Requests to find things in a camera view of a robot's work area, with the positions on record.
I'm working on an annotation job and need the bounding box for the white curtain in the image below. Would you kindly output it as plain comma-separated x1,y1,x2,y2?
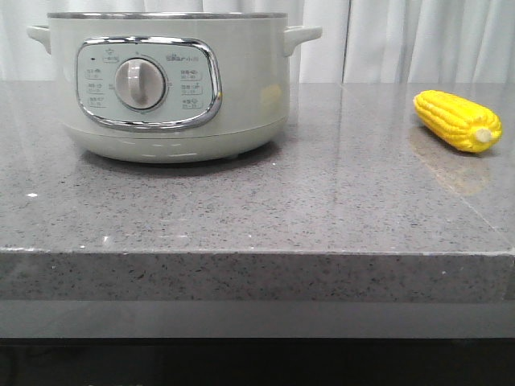
1,1,514,84

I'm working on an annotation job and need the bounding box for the pale green electric cooking pot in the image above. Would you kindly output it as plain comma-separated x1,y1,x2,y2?
27,12,323,163

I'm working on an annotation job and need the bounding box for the yellow corn cob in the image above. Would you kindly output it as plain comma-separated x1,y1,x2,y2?
413,90,503,154

